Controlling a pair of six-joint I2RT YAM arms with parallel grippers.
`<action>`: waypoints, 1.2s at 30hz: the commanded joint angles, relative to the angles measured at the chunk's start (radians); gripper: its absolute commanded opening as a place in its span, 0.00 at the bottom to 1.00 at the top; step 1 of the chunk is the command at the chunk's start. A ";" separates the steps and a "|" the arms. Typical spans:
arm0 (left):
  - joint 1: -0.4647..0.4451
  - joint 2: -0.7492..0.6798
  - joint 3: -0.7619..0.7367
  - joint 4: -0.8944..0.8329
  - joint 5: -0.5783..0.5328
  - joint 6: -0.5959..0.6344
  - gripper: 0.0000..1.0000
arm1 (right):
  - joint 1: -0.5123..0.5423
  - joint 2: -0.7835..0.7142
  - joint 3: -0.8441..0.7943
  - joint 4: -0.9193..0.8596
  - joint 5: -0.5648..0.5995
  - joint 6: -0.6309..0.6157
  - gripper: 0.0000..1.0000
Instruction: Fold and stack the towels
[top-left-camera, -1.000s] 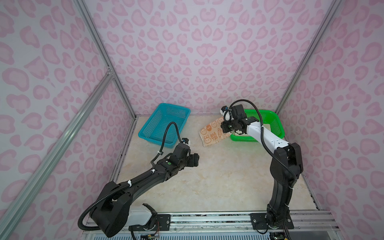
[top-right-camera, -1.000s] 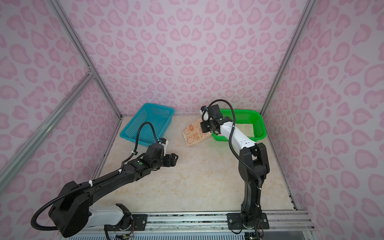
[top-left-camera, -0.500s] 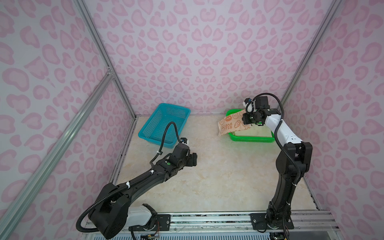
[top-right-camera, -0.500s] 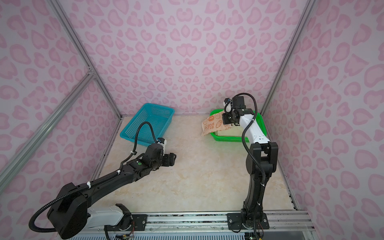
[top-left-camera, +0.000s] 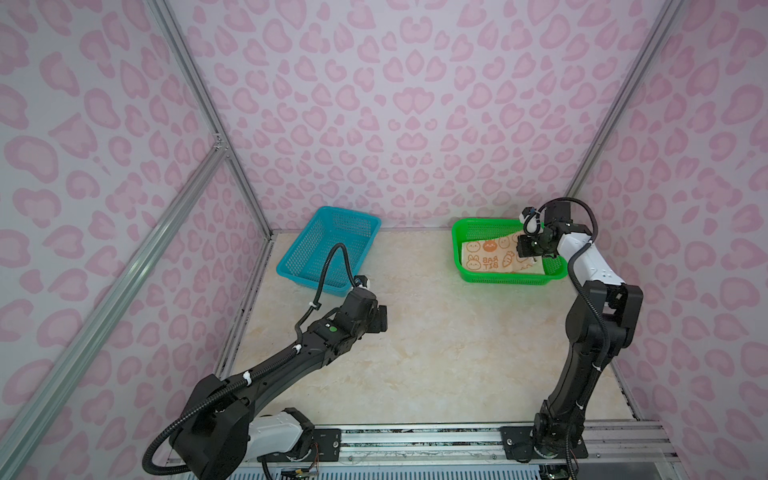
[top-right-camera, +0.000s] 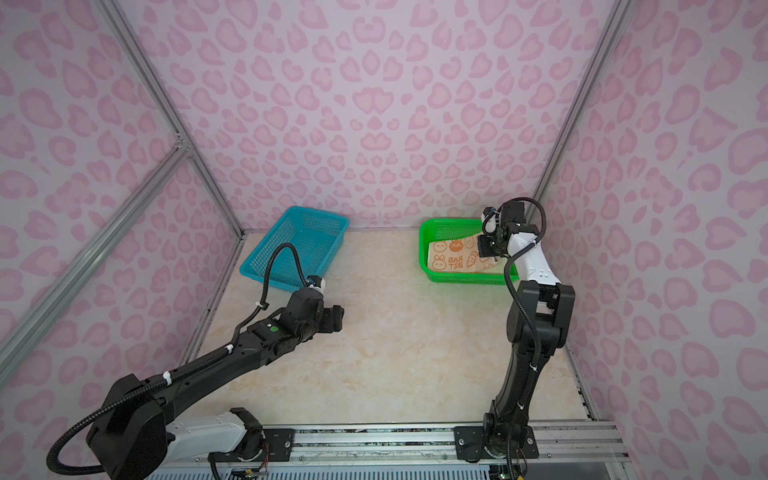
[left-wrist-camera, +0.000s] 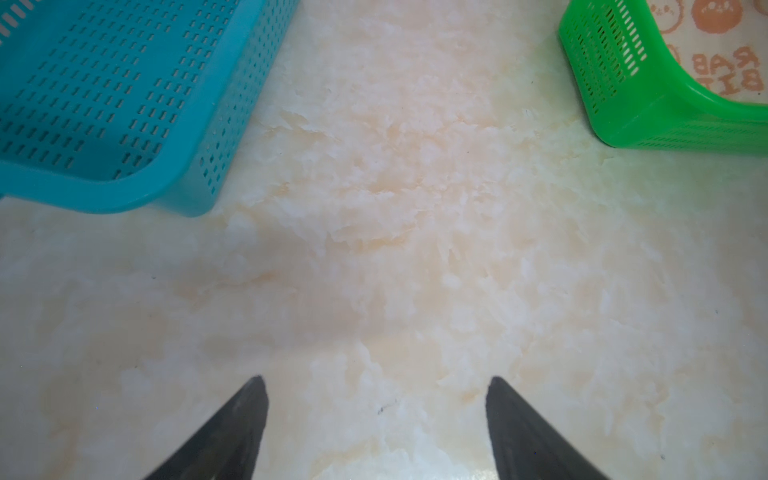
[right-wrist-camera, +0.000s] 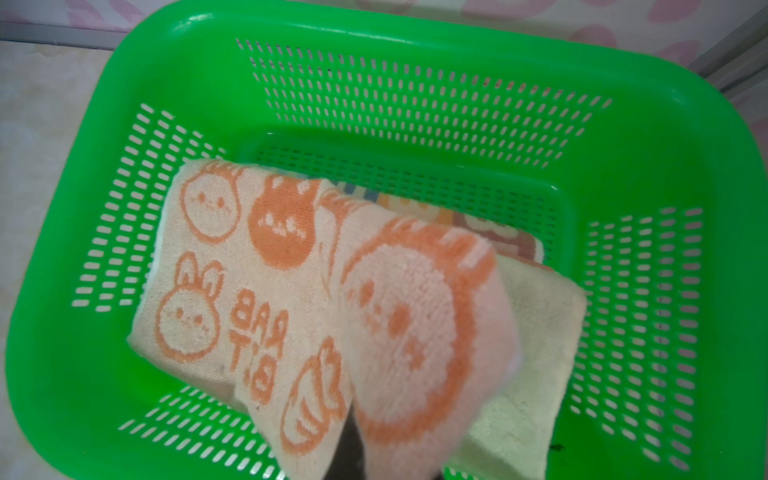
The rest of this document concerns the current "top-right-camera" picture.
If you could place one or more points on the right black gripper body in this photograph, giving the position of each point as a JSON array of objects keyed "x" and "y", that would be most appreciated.
[{"x": 485, "y": 245}]

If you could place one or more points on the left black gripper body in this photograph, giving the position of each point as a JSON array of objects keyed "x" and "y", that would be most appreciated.
[{"x": 324, "y": 325}]

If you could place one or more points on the orange patterned towel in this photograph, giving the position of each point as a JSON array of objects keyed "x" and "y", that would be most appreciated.
[{"x": 458, "y": 256}]

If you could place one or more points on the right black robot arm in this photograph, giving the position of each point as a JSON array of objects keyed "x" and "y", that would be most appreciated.
[{"x": 537, "y": 323}]

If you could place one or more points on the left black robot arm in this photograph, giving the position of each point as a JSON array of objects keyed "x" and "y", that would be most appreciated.
[{"x": 140, "y": 431}]

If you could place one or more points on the green plastic basket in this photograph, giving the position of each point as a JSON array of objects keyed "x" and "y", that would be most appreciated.
[{"x": 454, "y": 228}]

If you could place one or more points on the teal plastic basket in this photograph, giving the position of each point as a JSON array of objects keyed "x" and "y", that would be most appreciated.
[{"x": 317, "y": 236}]

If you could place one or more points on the left diagonal aluminium strut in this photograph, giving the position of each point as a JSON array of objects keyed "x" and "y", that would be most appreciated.
[{"x": 39, "y": 319}]

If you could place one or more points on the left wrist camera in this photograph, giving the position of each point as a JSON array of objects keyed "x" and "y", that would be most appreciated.
[{"x": 316, "y": 282}]

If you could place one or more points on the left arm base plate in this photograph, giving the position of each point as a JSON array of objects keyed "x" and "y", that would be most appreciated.
[{"x": 270, "y": 445}]

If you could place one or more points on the right corner aluminium post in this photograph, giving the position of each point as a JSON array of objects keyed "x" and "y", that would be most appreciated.
[{"x": 620, "y": 16}]

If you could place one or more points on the corner aluminium post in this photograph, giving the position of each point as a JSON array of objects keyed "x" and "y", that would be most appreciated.
[
  {"x": 129, "y": 41},
  {"x": 620, "y": 16}
]

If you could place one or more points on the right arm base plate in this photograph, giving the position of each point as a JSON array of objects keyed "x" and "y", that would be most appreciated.
[{"x": 473, "y": 444}]

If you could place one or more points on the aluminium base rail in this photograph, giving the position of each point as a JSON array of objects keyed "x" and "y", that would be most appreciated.
[{"x": 568, "y": 450}]

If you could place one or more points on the left corner aluminium post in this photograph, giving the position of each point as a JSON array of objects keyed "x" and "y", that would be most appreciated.
[{"x": 129, "y": 41}]

